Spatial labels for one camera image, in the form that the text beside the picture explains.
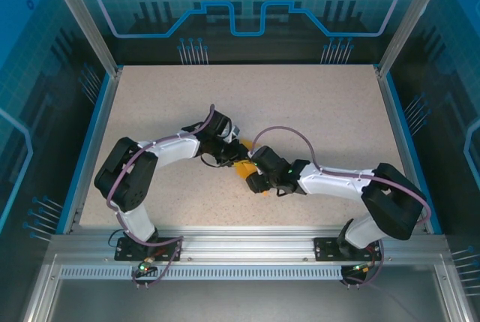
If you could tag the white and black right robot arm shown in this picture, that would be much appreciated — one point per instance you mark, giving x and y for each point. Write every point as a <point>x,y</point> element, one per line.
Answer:
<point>330,181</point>

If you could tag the aluminium mounting rail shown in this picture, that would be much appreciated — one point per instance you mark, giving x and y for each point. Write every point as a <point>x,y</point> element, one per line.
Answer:
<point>243,243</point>

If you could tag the aluminium side rail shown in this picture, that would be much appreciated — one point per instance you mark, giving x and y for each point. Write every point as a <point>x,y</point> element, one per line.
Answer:
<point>407,130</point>
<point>93,130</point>

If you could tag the orange paper sheet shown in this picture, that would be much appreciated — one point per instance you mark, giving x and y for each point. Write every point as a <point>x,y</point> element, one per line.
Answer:
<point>243,170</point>

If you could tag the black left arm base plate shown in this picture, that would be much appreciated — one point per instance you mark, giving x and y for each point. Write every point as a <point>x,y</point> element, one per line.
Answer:
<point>129,250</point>

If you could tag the small connector with green light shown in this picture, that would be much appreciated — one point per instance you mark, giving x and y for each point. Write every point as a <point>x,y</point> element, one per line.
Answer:
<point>362,268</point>
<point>144,266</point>

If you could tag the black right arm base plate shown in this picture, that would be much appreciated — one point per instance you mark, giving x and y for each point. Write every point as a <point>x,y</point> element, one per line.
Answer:
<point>326,248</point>

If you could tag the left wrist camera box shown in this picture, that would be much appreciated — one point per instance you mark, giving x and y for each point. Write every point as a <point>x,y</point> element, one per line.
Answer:
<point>235,130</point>

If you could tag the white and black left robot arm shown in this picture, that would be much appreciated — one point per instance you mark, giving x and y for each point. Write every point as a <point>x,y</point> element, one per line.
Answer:
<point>176,149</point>

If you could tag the aluminium frame post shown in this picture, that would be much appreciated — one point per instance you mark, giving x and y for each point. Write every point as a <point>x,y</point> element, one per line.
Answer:
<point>80,18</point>
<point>414,18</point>

